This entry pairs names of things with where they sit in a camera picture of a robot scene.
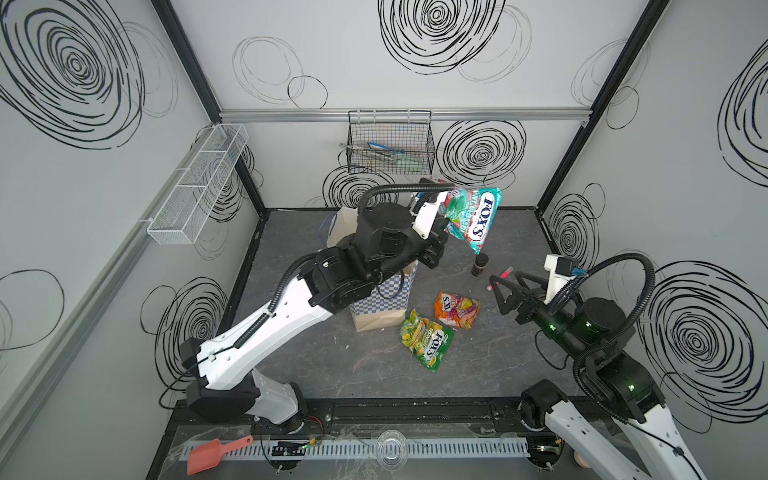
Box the orange pink Fox's candy bag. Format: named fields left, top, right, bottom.
left=434, top=292, right=480, bottom=329

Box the teal Fox's candy bag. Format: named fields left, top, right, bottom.
left=440, top=187, right=503, bottom=254

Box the blue checkered paper bag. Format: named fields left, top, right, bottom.
left=320, top=207, right=419, bottom=332

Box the green Fox's spring tea bag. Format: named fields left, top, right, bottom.
left=400, top=310, right=455, bottom=373

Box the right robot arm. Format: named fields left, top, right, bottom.
left=490, top=255, right=706, bottom=479

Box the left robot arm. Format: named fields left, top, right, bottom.
left=181, top=202, right=449, bottom=425

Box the pink marker pen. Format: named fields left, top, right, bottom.
left=486, top=266, right=514, bottom=292

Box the black lid spice jar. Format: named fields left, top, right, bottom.
left=471, top=253, right=489, bottom=278

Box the green item in basket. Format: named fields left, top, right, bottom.
left=394, top=153, right=429, bottom=173

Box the beige round sponge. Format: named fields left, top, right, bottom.
left=573, top=451, right=590, bottom=469

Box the red plastic scoop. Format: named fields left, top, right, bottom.
left=187, top=435, right=254, bottom=475

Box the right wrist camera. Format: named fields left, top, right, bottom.
left=544, top=254, right=584, bottom=304

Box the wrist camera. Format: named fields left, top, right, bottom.
left=544, top=254, right=584, bottom=304
left=408, top=187, right=452, bottom=240

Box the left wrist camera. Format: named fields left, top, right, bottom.
left=408, top=187, right=452, bottom=240

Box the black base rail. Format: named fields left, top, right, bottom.
left=167, top=395, right=652, bottom=436

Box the blue handled tool in basket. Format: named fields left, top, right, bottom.
left=368, top=142, right=405, bottom=155

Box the black wire wall basket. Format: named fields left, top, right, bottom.
left=341, top=109, right=436, bottom=175

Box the white wire wall shelf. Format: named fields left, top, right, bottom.
left=147, top=123, right=248, bottom=245

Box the white slotted cable duct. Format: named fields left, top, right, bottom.
left=179, top=436, right=532, bottom=463

